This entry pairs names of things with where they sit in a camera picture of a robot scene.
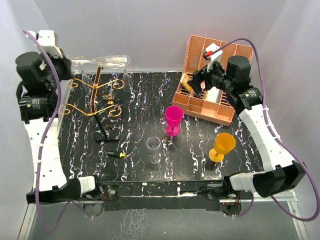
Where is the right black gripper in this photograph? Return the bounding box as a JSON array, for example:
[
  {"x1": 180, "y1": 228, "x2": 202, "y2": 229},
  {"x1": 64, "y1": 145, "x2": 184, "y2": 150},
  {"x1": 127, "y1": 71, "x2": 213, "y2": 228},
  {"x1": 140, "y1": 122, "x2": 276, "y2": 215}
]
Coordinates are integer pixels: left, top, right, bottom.
[{"x1": 187, "y1": 58, "x2": 234, "y2": 95}]

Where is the pink plastic wine glass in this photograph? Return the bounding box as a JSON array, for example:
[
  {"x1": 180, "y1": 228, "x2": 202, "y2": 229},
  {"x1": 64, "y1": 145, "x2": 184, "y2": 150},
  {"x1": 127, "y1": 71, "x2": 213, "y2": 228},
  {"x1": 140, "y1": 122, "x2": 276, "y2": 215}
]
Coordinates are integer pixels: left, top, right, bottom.
[{"x1": 165, "y1": 105, "x2": 184, "y2": 137}]

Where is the clear wine glass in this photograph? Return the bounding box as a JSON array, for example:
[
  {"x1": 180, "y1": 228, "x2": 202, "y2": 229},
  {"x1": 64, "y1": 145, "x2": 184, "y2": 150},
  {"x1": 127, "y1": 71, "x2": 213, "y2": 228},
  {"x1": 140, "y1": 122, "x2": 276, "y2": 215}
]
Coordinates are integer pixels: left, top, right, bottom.
[
  {"x1": 146, "y1": 136, "x2": 162, "y2": 165},
  {"x1": 71, "y1": 55, "x2": 131, "y2": 70},
  {"x1": 122, "y1": 72, "x2": 133, "y2": 93},
  {"x1": 81, "y1": 73, "x2": 93, "y2": 94}
]

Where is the gold wire wine glass rack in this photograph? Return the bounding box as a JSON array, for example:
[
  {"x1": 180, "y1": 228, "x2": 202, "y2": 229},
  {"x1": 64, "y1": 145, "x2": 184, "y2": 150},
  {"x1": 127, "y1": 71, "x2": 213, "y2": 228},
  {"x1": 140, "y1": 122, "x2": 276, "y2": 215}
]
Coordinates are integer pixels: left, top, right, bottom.
[{"x1": 58, "y1": 65, "x2": 125, "y2": 142}]

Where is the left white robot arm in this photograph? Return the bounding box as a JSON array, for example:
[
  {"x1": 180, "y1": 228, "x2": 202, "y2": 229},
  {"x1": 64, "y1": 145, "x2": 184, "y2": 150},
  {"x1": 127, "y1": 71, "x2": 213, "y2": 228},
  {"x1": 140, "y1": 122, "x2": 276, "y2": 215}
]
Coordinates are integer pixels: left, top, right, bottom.
[{"x1": 15, "y1": 51, "x2": 104, "y2": 205}]

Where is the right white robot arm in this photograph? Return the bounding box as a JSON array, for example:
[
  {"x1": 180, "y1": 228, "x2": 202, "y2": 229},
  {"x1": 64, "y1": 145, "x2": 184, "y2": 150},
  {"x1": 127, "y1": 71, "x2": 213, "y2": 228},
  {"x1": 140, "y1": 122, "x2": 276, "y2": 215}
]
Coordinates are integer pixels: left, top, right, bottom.
[{"x1": 187, "y1": 55, "x2": 306, "y2": 199}]

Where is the orange plastic wine glass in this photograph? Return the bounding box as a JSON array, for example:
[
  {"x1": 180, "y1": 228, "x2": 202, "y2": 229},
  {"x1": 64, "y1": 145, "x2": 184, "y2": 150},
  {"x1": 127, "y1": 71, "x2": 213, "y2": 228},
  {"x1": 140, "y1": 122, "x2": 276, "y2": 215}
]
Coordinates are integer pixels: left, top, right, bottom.
[{"x1": 208, "y1": 132, "x2": 236, "y2": 163}]

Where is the white staples box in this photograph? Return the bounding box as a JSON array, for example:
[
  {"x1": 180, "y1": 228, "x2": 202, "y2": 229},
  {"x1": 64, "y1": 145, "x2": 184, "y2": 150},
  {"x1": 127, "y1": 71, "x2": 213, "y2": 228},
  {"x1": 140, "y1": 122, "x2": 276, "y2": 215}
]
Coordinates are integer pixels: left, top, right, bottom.
[{"x1": 206, "y1": 87, "x2": 222, "y2": 103}]

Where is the peach desk organizer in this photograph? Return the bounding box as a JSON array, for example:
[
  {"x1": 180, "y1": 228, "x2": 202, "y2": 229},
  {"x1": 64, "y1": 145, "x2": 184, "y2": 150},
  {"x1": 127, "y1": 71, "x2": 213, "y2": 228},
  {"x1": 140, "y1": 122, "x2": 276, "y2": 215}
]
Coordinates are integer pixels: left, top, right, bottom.
[{"x1": 171, "y1": 34, "x2": 255, "y2": 127}]

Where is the black yellow screwdriver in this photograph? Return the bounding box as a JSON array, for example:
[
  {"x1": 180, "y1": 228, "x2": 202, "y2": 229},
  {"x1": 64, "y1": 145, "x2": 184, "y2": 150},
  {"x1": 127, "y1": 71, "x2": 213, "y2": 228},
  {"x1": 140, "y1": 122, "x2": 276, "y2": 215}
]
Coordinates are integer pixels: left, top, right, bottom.
[{"x1": 106, "y1": 151, "x2": 126, "y2": 158}]

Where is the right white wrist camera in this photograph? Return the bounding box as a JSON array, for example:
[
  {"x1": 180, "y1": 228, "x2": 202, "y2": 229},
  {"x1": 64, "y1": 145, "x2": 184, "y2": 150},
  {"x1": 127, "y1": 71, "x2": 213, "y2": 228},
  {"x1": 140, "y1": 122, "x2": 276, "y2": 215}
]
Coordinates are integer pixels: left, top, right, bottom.
[{"x1": 203, "y1": 43, "x2": 223, "y2": 73}]

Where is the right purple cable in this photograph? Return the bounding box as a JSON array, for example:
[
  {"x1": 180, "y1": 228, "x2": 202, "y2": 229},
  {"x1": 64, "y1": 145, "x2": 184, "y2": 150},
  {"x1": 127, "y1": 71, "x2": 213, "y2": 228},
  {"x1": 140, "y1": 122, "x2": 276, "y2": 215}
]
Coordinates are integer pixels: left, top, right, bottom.
[{"x1": 209, "y1": 37, "x2": 320, "y2": 221}]

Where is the purple cable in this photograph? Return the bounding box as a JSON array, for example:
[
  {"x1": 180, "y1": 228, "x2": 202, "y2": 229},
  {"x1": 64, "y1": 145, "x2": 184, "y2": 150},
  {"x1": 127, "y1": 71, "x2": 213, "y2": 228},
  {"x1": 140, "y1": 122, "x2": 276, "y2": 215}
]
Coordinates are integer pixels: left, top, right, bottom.
[
  {"x1": 22, "y1": 29, "x2": 95, "y2": 235},
  {"x1": 209, "y1": 37, "x2": 320, "y2": 221}
]

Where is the aluminium frame rail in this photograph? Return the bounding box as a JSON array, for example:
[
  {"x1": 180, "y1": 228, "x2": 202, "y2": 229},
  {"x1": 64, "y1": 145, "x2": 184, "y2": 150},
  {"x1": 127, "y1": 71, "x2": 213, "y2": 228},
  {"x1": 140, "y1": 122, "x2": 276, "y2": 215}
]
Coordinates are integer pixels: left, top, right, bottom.
[{"x1": 18, "y1": 196, "x2": 308, "y2": 240}]

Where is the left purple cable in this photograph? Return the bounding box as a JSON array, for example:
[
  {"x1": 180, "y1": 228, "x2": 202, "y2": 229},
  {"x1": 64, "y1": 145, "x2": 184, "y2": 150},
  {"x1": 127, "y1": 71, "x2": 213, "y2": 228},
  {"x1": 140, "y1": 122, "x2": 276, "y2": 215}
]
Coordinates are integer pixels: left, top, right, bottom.
[{"x1": 22, "y1": 29, "x2": 95, "y2": 235}]

